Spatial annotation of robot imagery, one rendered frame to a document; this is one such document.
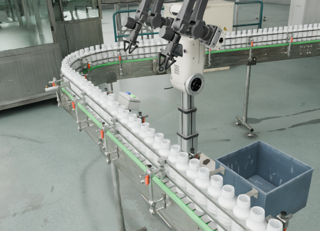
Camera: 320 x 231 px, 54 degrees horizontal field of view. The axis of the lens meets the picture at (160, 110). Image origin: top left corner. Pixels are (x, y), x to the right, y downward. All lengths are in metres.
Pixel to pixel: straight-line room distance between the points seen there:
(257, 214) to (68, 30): 5.97
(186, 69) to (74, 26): 4.76
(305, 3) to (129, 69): 4.82
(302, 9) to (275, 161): 5.71
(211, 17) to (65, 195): 3.90
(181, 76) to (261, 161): 0.76
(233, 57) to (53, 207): 2.23
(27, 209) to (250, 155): 1.95
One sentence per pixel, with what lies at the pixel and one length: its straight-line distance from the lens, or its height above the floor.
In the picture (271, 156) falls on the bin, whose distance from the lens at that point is 1.72.
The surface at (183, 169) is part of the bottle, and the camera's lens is 1.18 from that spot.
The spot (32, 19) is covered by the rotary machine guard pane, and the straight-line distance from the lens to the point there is 4.52.
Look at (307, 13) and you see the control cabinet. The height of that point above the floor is 0.81.
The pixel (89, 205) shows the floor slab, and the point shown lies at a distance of 2.82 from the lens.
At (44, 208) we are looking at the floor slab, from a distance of 2.92.
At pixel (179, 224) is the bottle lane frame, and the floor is 0.88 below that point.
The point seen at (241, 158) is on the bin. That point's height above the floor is 0.89.
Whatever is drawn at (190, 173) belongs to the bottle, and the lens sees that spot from 1.15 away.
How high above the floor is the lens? 1.80
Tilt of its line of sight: 25 degrees down
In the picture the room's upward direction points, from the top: 3 degrees counter-clockwise
